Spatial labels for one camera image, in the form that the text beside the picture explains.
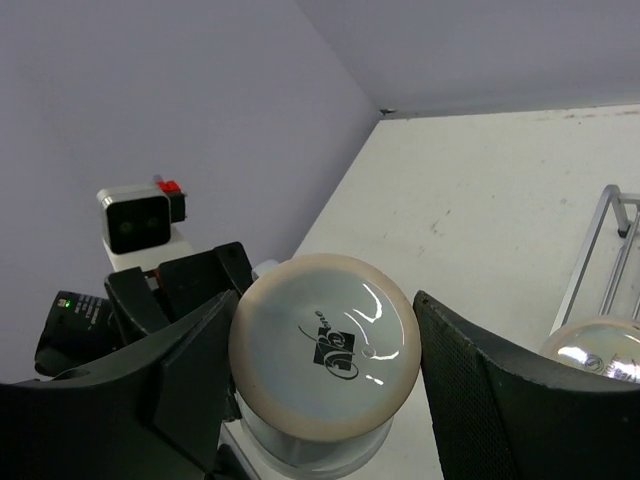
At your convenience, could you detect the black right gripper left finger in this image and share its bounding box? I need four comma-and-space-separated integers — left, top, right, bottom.
1, 292, 238, 479

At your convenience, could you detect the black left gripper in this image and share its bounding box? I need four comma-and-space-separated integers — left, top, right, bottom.
105, 242, 253, 340

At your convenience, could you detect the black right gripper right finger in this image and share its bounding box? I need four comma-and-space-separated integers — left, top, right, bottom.
413, 291, 639, 479

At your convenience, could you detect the white floral ceramic mug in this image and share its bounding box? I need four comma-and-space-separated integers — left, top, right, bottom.
540, 316, 639, 383

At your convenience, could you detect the grey ceramic mug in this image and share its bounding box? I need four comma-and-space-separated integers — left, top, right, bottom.
228, 253, 421, 479

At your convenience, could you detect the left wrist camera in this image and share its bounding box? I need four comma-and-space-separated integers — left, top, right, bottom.
96, 176, 195, 272

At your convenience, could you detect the silver wire dish rack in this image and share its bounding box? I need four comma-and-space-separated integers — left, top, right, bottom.
550, 185, 639, 333

